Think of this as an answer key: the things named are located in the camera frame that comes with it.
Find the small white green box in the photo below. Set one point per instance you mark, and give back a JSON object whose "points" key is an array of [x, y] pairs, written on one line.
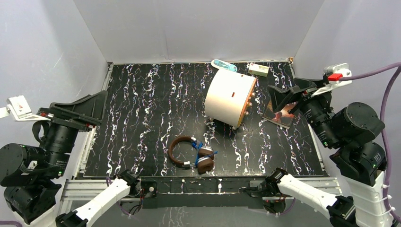
{"points": [[258, 70]]}

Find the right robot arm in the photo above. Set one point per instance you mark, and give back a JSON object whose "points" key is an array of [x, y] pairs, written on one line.
{"points": [[351, 132]]}

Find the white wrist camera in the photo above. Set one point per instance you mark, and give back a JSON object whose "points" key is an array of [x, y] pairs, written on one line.
{"points": [[20, 110], [338, 75]]}

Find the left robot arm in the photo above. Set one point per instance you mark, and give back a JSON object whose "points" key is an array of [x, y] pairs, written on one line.
{"points": [[27, 172]]}

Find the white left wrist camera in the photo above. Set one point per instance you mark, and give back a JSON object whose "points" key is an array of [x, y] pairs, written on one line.
{"points": [[20, 110]]}

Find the blue white blister pack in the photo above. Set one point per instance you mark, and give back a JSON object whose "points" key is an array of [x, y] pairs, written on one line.
{"points": [[219, 64]]}

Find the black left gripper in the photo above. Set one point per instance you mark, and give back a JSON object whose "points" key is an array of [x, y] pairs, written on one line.
{"points": [[67, 118]]}

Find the white cylindrical drum box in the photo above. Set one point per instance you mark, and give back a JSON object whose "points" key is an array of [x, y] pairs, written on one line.
{"points": [[228, 97]]}

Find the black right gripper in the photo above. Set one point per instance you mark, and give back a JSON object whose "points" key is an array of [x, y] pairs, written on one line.
{"points": [[278, 96]]}

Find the dark book three days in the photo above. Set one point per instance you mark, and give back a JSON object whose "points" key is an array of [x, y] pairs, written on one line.
{"points": [[281, 118]]}

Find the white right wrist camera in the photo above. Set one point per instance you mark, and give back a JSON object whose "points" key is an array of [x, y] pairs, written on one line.
{"points": [[338, 75]]}

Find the brown silver headphones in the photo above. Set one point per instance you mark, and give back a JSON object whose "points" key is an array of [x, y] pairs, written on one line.
{"points": [[200, 155]]}

